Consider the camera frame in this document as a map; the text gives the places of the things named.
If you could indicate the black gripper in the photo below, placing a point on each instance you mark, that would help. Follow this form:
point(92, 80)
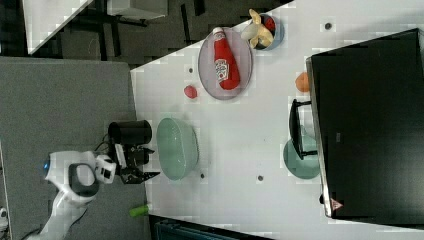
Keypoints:
point(130, 159)

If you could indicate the green plastic strainer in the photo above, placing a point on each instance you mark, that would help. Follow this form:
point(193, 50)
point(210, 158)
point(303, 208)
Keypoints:
point(177, 148)

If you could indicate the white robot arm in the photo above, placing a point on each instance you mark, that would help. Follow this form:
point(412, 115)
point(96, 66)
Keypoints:
point(78, 177)

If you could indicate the black cylinder upper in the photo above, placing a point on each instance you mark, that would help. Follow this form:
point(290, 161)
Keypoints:
point(130, 133)

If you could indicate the green marker pen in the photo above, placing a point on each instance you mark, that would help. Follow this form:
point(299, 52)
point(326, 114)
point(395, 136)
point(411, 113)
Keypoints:
point(138, 211)

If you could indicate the small red toy fruit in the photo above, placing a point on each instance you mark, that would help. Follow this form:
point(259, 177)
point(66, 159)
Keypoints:
point(190, 91)

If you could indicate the red ketchup bottle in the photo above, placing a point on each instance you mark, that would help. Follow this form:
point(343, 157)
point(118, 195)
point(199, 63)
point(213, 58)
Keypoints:
point(226, 68)

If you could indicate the grey oval plate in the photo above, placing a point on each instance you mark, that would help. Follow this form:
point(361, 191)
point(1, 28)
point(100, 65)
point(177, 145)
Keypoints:
point(206, 67)

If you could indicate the green round plate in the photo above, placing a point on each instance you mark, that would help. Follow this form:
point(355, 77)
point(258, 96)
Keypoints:
point(306, 167)

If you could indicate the yellow plush toy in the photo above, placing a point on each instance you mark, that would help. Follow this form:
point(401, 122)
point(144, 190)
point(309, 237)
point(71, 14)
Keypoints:
point(256, 32)

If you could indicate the white side table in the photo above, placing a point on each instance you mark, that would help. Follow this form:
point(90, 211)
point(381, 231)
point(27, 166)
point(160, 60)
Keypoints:
point(44, 18)

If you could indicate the orange toy fruit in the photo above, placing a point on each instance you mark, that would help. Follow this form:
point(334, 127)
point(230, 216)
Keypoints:
point(302, 82)

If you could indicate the blue bowl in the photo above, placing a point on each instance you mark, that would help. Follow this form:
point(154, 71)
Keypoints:
point(278, 33)

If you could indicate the red toy in bowl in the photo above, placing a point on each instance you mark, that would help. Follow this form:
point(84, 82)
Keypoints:
point(270, 24)

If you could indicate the black microwave oven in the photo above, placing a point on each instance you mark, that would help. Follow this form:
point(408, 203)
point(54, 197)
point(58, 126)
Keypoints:
point(367, 102)

